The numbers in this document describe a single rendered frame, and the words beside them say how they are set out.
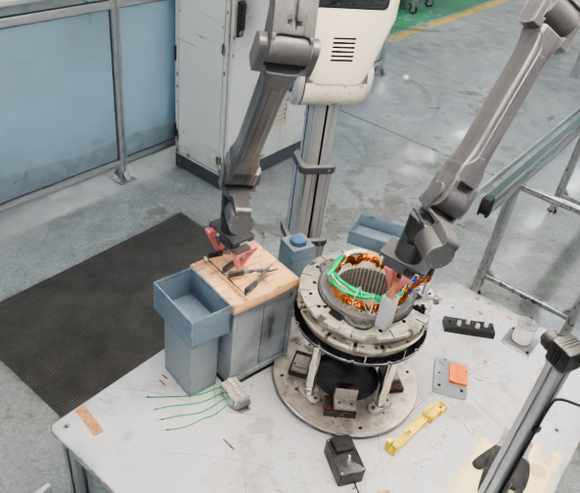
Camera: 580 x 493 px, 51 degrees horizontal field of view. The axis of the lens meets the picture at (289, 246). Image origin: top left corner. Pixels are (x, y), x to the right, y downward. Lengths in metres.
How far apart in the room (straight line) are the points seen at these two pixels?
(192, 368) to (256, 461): 0.27
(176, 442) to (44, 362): 1.35
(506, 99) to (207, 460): 1.00
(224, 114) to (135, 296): 1.21
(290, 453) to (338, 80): 0.93
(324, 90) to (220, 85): 1.97
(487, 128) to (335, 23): 0.54
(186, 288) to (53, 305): 1.55
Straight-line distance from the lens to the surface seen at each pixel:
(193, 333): 1.39
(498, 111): 1.19
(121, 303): 2.99
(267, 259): 1.55
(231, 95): 3.55
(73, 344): 2.83
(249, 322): 1.50
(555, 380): 1.06
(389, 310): 1.33
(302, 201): 1.81
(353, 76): 1.63
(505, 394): 1.80
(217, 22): 3.46
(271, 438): 1.53
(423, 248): 1.14
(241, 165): 1.30
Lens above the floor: 2.02
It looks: 36 degrees down
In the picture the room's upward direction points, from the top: 8 degrees clockwise
